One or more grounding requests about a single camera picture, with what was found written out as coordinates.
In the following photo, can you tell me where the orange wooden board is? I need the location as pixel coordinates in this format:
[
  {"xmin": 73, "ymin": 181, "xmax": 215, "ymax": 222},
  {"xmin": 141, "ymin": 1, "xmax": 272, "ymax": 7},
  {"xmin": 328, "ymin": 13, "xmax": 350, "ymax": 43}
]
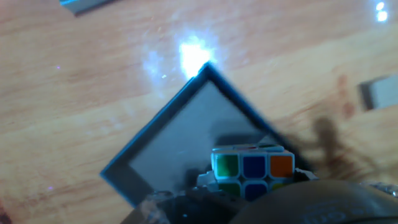
[{"xmin": 0, "ymin": 0, "xmax": 398, "ymax": 224}]

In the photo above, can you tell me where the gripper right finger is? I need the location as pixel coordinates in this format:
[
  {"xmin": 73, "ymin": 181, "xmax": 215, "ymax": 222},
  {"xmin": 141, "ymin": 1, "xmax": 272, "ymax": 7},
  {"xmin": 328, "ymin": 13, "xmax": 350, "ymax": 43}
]
[{"xmin": 294, "ymin": 167, "xmax": 320, "ymax": 182}]

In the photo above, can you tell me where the light blue gift box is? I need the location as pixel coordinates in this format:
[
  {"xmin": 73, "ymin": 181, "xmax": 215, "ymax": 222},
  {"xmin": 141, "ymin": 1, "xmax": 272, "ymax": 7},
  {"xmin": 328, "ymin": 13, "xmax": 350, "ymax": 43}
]
[{"xmin": 58, "ymin": 0, "xmax": 116, "ymax": 16}]

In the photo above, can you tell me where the white-edged Rubik's cube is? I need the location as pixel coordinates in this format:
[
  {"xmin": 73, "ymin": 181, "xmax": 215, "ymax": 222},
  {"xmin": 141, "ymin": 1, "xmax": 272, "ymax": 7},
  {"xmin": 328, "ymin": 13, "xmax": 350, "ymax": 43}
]
[{"xmin": 210, "ymin": 142, "xmax": 295, "ymax": 202}]

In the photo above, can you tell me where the black gift box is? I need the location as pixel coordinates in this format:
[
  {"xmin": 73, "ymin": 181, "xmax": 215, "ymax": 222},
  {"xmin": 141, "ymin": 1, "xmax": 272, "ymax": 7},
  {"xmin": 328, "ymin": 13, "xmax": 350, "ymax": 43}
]
[{"xmin": 99, "ymin": 61, "xmax": 315, "ymax": 208}]

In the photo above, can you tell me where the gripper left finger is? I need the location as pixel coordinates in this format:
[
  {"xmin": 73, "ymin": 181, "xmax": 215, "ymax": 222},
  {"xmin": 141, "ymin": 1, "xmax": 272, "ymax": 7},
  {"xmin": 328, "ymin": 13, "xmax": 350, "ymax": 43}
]
[{"xmin": 121, "ymin": 170, "xmax": 249, "ymax": 224}]

